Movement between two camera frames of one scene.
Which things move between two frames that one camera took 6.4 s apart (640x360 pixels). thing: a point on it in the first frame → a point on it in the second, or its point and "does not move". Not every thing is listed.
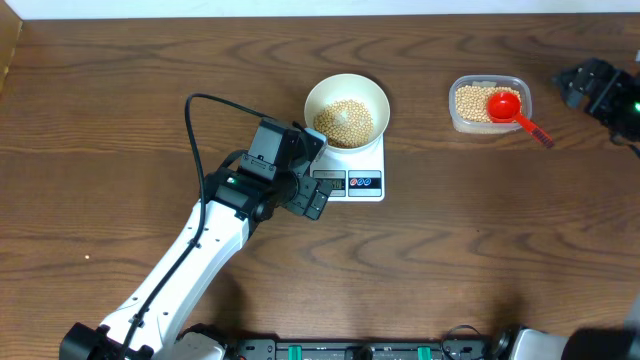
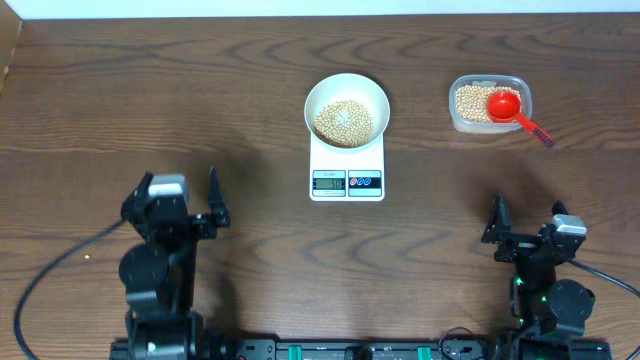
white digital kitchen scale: [355, 176] does not move
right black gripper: [614, 80] → [499, 225]
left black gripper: [306, 186] → [204, 223]
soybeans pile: [472, 101] does not move
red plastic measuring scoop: [504, 107] does not move
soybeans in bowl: [345, 123] does not move
